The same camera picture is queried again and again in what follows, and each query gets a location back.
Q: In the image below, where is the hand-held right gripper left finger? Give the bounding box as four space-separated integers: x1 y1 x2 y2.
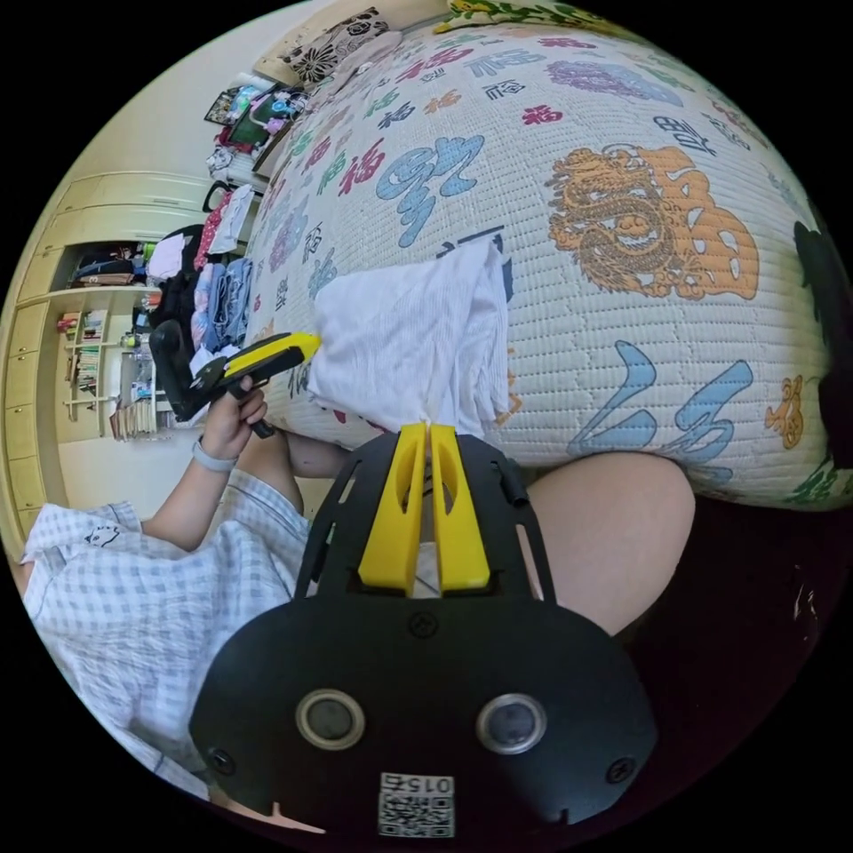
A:
356 421 427 597

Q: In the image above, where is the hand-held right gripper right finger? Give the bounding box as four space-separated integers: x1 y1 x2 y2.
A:
429 421 494 593

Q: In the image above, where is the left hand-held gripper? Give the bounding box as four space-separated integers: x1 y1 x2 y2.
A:
174 331 323 441

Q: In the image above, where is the white t-shirt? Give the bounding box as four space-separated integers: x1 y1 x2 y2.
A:
305 239 513 441

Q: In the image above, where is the person's left forearm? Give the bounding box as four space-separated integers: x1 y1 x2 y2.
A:
140 436 243 553

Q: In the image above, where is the person's left hand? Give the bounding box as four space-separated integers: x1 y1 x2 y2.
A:
202 375 268 462

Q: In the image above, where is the pile of clothes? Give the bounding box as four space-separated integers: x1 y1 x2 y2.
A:
145 183 262 366

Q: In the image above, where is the bed with printed quilt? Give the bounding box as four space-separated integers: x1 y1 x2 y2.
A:
243 0 853 514

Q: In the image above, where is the cream cupboard with shelves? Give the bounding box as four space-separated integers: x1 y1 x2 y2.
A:
0 170 209 534

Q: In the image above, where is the shelf with toys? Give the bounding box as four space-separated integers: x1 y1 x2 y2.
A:
202 79 315 182

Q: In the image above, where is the person's body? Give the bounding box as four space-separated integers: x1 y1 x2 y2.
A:
18 431 698 804

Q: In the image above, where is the black and cream floral pillow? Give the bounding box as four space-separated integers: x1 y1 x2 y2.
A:
255 6 405 92

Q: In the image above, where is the yellow flowered pillow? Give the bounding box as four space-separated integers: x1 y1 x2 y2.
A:
433 0 631 36

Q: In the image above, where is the black garment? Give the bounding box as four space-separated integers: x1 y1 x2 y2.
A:
791 218 853 471

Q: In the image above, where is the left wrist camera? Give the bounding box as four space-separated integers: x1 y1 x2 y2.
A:
148 319 201 421

